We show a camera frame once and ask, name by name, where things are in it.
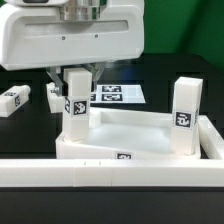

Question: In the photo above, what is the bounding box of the white fence bar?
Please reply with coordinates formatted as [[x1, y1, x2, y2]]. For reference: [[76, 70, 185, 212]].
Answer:
[[198, 115, 224, 160], [0, 159, 224, 187]]

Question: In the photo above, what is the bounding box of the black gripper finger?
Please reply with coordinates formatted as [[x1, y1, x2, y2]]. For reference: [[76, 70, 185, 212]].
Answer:
[[46, 66, 67, 96], [89, 62, 105, 91]]

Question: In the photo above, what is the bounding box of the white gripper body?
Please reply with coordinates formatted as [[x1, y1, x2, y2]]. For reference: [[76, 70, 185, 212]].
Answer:
[[0, 0, 145, 70]]

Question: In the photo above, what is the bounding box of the white desk top tray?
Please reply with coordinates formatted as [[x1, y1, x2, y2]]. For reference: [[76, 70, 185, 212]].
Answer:
[[56, 108, 201, 160]]

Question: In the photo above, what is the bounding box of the white front fence bar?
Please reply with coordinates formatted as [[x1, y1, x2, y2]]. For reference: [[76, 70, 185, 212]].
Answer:
[[0, 159, 224, 187]]

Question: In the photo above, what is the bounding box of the white tag mat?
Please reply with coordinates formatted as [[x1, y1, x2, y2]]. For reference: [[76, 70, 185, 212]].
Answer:
[[91, 84, 145, 104]]

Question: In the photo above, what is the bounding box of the white right fence bar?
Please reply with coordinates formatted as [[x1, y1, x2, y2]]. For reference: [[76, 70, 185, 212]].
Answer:
[[198, 115, 224, 160]]

